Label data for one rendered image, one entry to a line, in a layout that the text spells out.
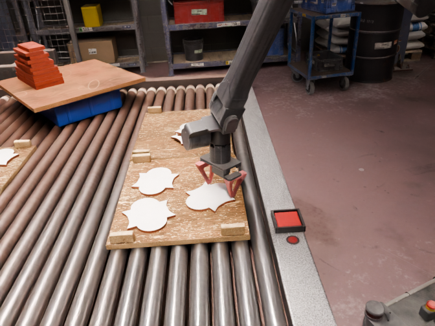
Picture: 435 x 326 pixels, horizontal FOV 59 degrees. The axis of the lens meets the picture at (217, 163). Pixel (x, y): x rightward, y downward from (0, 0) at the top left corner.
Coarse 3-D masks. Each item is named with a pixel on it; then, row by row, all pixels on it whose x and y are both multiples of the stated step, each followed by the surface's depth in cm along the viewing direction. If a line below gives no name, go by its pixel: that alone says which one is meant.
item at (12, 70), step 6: (0, 54) 235; (6, 54) 235; (12, 54) 235; (54, 54) 237; (0, 60) 237; (6, 60) 237; (12, 60) 237; (54, 60) 238; (0, 66) 207; (6, 66) 206; (12, 66) 206; (0, 72) 207; (6, 72) 207; (12, 72) 207; (0, 78) 209; (6, 78) 209
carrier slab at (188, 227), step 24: (144, 168) 122; (168, 168) 122; (192, 168) 121; (168, 192) 110; (240, 192) 108; (120, 216) 101; (192, 216) 100; (216, 216) 99; (240, 216) 99; (144, 240) 93; (168, 240) 92; (192, 240) 92; (216, 240) 93; (240, 240) 93
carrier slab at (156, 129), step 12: (144, 120) 156; (156, 120) 155; (168, 120) 155; (180, 120) 154; (192, 120) 154; (144, 132) 146; (156, 132) 146; (168, 132) 145; (144, 144) 137; (156, 144) 137; (168, 144) 136; (180, 144) 136; (156, 156) 129; (168, 156) 129; (180, 156) 128; (192, 156) 128
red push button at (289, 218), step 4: (280, 212) 101; (284, 212) 101; (288, 212) 101; (292, 212) 100; (296, 212) 100; (276, 216) 99; (280, 216) 99; (284, 216) 99; (288, 216) 99; (292, 216) 99; (296, 216) 99; (276, 220) 98; (280, 220) 98; (284, 220) 98; (288, 220) 98; (292, 220) 98; (296, 220) 98; (280, 224) 96; (284, 224) 96; (288, 224) 96; (292, 224) 96; (296, 224) 96; (300, 224) 96
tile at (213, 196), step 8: (208, 184) 111; (216, 184) 111; (224, 184) 111; (192, 192) 108; (200, 192) 108; (208, 192) 108; (216, 192) 107; (224, 192) 107; (192, 200) 105; (200, 200) 105; (208, 200) 104; (216, 200) 104; (224, 200) 104; (232, 200) 104; (192, 208) 102; (200, 208) 101; (208, 208) 102; (216, 208) 101
